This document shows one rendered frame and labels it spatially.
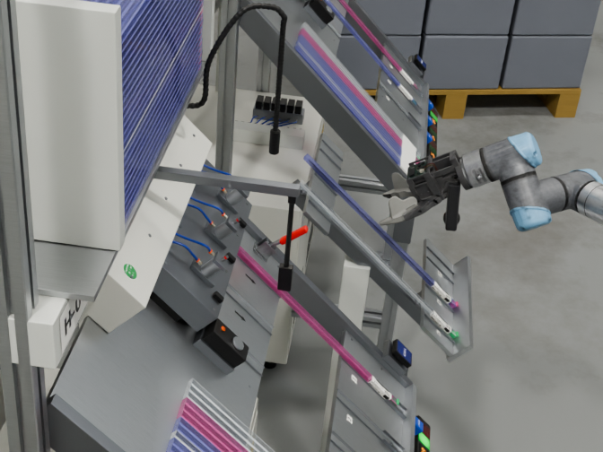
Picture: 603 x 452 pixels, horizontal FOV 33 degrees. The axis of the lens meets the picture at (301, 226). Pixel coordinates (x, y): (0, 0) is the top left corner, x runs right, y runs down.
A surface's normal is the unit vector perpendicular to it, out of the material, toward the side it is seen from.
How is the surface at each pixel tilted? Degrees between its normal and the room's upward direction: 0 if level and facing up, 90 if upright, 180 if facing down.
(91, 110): 90
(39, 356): 90
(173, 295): 90
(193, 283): 44
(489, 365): 0
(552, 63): 90
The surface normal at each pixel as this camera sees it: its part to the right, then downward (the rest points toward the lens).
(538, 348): 0.08, -0.83
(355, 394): 0.74, -0.51
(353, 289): -0.12, 0.54
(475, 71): 0.18, 0.56
